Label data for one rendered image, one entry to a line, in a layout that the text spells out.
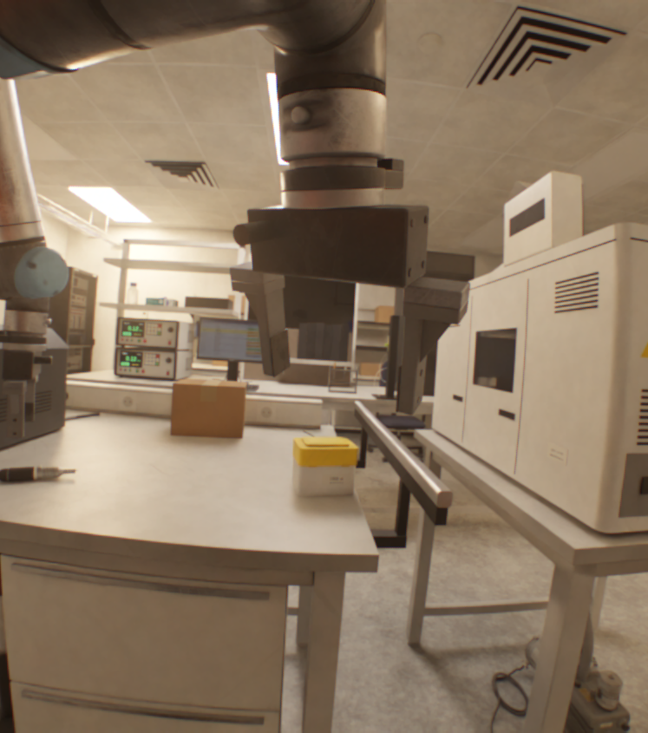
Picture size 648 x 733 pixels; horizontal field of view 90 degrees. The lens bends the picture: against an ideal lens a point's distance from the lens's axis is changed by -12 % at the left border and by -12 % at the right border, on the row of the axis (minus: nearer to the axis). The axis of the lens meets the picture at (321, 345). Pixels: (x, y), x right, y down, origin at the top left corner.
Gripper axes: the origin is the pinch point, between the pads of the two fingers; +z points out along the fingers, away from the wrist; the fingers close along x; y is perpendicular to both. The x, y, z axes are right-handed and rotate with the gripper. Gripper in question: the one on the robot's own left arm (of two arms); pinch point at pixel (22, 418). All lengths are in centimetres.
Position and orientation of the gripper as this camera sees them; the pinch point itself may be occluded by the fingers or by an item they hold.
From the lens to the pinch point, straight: 86.3
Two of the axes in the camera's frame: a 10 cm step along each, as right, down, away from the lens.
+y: 8.3, 0.6, 5.5
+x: -5.5, -0.3, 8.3
